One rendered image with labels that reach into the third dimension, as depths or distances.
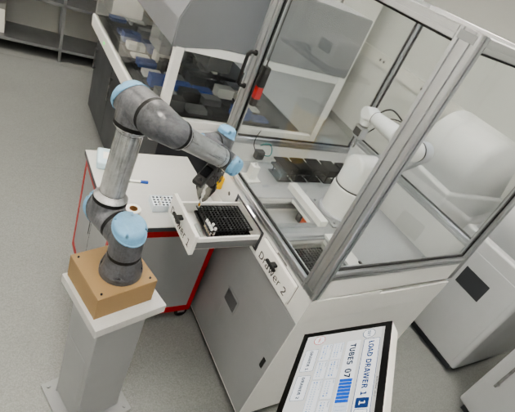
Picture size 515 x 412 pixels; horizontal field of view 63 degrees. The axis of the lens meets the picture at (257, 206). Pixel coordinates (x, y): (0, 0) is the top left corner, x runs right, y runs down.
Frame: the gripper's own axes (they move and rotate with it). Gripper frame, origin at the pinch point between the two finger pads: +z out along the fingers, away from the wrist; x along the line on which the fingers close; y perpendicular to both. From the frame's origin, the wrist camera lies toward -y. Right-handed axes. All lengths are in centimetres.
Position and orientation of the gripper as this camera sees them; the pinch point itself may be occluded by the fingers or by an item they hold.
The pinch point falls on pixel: (200, 199)
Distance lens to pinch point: 186.3
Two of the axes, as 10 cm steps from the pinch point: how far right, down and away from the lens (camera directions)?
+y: 3.8, -4.0, 8.3
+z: -3.5, 7.7, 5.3
